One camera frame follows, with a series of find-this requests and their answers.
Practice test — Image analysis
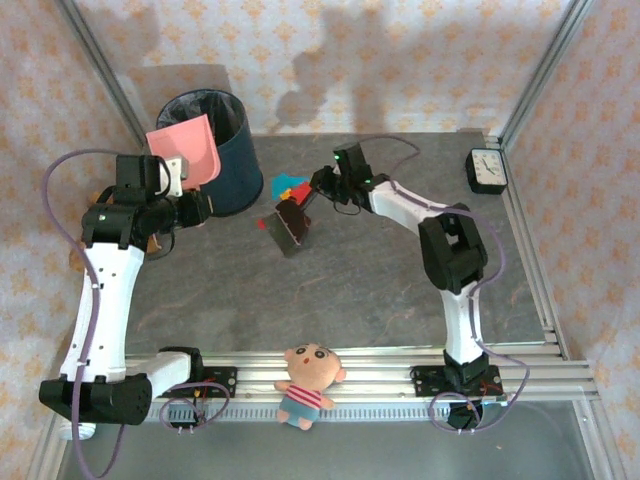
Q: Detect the wide aluminium mounting rail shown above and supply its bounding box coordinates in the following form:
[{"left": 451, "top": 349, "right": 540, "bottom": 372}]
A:
[{"left": 124, "top": 349, "right": 599, "bottom": 404}]

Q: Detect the cartoon boy plush doll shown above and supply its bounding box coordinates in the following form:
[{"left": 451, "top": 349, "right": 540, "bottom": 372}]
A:
[{"left": 273, "top": 342, "right": 349, "bottom": 431}]

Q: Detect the white plastic drink bottle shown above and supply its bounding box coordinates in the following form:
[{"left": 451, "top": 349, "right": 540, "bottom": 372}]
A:
[{"left": 58, "top": 419, "right": 98, "bottom": 441}]

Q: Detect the aluminium table side rail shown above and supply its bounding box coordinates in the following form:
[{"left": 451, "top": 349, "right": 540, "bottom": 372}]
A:
[
  {"left": 27, "top": 419, "right": 69, "bottom": 480},
  {"left": 499, "top": 144, "right": 571, "bottom": 361}
]

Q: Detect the slotted grey cable duct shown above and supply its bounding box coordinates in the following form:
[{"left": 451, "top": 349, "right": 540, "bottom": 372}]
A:
[{"left": 149, "top": 404, "right": 504, "bottom": 424}]

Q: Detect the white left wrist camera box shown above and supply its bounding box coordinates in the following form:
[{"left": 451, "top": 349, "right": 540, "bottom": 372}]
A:
[{"left": 160, "top": 156, "right": 190, "bottom": 197}]

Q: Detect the black square table clock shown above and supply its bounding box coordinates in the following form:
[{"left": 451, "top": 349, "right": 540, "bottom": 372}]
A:
[{"left": 465, "top": 147, "right": 510, "bottom": 195}]

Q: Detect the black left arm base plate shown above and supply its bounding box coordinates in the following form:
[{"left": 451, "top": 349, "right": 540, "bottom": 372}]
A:
[{"left": 192, "top": 366, "right": 238, "bottom": 400}]

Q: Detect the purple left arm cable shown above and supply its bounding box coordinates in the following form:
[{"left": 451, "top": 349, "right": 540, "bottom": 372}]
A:
[{"left": 43, "top": 149, "right": 232, "bottom": 479}]

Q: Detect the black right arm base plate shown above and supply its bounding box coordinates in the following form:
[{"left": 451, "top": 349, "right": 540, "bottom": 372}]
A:
[{"left": 410, "top": 364, "right": 504, "bottom": 401}]

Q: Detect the aluminium frame post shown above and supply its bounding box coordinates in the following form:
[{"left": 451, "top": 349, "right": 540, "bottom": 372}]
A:
[
  {"left": 54, "top": 0, "right": 150, "bottom": 146},
  {"left": 499, "top": 0, "right": 596, "bottom": 149}
]

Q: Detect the black bin liner bag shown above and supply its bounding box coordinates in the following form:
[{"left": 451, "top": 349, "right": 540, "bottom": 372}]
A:
[{"left": 158, "top": 92, "right": 246, "bottom": 151}]

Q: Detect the dark wooden brush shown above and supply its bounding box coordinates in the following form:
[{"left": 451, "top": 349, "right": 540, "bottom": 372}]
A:
[{"left": 263, "top": 197, "right": 312, "bottom": 260}]

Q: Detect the dark blue trash bin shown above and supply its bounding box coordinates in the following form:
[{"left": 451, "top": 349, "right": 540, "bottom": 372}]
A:
[{"left": 156, "top": 89, "right": 265, "bottom": 217}]

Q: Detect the pink plastic dustpan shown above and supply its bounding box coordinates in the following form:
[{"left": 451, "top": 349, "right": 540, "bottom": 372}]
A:
[{"left": 145, "top": 113, "right": 222, "bottom": 192}]

